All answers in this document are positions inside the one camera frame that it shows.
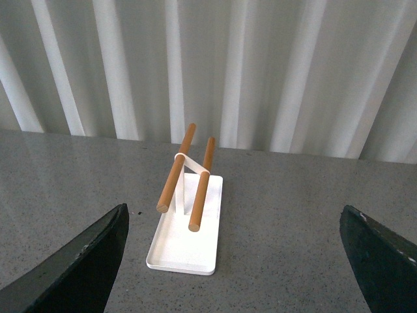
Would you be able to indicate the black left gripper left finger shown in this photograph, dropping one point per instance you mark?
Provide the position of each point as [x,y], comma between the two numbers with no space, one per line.
[78,277]

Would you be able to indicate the white towel rack stand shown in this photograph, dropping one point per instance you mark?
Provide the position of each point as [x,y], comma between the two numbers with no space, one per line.
[186,238]

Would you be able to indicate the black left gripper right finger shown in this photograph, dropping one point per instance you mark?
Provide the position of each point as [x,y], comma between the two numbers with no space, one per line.
[383,262]

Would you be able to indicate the white pleated curtain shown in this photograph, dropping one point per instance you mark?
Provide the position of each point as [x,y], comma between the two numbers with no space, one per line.
[330,78]

